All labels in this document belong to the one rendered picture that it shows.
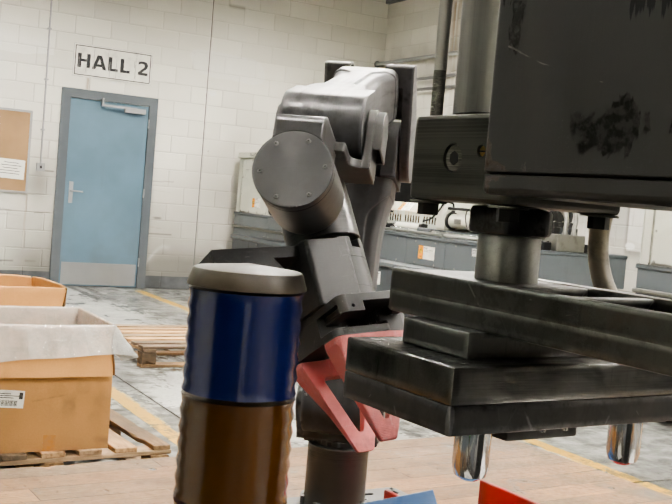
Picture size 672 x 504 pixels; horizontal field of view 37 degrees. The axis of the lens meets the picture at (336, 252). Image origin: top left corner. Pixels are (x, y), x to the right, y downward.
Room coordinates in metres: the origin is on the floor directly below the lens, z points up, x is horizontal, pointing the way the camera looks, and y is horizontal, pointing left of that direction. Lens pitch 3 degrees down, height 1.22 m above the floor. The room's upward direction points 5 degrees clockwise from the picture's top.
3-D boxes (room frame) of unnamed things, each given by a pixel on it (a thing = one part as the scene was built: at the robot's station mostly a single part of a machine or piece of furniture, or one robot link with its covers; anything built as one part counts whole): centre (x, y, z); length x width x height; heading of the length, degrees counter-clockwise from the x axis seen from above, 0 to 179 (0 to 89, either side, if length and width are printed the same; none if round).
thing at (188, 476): (0.33, 0.03, 1.14); 0.04 x 0.04 x 0.03
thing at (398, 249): (9.95, -0.50, 0.49); 5.51 x 1.02 x 0.97; 29
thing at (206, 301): (0.33, 0.03, 1.17); 0.04 x 0.04 x 0.03
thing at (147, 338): (7.35, 0.97, 0.07); 1.20 x 1.00 x 0.14; 121
